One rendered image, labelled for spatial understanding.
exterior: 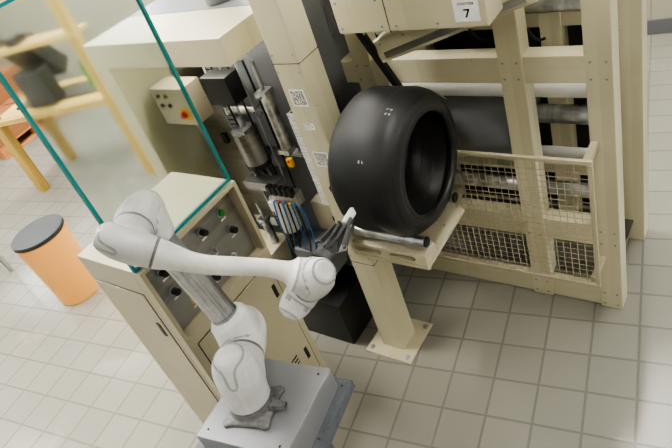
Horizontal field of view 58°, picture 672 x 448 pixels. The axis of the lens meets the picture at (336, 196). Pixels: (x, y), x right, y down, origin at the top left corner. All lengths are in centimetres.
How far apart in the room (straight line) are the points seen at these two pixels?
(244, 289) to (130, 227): 85
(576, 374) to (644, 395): 28
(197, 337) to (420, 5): 150
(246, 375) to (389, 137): 93
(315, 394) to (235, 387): 30
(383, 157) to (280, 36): 57
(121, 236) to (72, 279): 276
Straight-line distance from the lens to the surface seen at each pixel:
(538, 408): 293
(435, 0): 215
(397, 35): 245
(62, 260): 452
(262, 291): 270
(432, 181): 258
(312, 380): 226
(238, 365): 207
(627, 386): 300
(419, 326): 329
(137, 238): 186
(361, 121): 216
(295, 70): 226
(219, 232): 251
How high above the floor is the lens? 246
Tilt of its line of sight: 34 degrees down
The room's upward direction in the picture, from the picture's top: 21 degrees counter-clockwise
